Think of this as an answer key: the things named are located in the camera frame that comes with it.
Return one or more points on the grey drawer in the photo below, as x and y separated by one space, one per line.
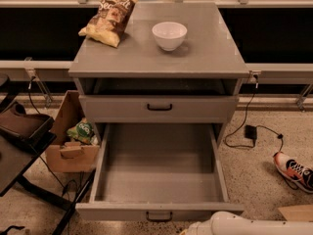
158 173
159 109

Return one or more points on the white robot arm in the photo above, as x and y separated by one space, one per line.
227 223

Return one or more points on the grey drawer cabinet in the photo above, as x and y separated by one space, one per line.
207 63

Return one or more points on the grey top drawer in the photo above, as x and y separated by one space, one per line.
159 109

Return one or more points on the white ceramic bowl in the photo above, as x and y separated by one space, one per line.
169 35

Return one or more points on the green snack bag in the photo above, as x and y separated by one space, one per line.
83 132

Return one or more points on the brown yellow chip bag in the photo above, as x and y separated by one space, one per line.
108 25

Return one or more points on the open cardboard box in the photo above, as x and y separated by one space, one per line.
67 153

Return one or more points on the black stand with tray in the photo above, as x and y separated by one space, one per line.
16 159

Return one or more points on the orange white sneaker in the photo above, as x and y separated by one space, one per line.
290 169

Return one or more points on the cardboard piece on floor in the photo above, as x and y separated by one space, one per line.
297 213

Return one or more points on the black power adapter with cable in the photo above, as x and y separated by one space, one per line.
250 131

